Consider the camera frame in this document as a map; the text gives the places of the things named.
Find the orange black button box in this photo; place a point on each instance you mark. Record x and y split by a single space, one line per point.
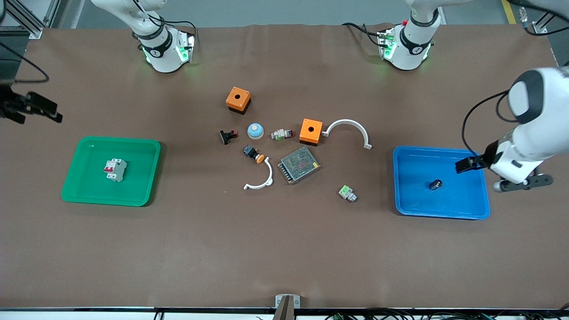
310 131
238 98

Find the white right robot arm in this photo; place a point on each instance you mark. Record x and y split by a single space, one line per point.
162 53

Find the blue dome push button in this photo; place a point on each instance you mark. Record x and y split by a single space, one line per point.
255 131

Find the brown table mat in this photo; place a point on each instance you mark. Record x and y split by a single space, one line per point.
284 249

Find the aluminium frame profile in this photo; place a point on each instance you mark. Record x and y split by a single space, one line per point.
26 20
540 27

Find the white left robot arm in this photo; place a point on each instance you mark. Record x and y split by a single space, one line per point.
542 133

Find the silver right base connector box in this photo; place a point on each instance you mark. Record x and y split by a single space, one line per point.
186 46

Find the silver left base connector box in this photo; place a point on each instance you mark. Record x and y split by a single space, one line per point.
386 44

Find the silver base connector box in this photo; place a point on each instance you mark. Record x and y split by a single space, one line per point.
386 44
186 46

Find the green plastic tray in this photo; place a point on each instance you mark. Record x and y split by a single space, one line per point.
133 178

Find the brown metal strut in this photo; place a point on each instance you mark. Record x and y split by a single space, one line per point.
284 311

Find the grey metal table bracket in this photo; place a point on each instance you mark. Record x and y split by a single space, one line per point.
278 300

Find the small white curved bracket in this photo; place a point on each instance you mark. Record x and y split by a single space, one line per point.
268 178

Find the metal mesh power supply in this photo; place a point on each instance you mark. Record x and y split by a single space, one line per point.
299 165

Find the black red switch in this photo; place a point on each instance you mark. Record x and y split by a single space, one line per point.
228 136

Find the green white contact block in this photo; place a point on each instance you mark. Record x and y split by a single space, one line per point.
347 193

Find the large white curved bracket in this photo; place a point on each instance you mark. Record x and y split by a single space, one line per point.
347 122

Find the white green red selector switch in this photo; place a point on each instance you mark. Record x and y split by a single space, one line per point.
281 134

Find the blue plastic tray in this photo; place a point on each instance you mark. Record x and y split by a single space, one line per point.
462 195

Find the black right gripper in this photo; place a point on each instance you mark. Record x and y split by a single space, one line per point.
10 106

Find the black cylindrical capacitor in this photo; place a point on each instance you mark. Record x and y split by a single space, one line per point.
436 184

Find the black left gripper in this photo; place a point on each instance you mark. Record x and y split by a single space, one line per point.
489 157

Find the white red circuit breaker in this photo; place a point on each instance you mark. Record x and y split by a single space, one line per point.
115 170

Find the black button with orange head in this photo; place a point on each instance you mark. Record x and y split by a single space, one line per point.
253 154

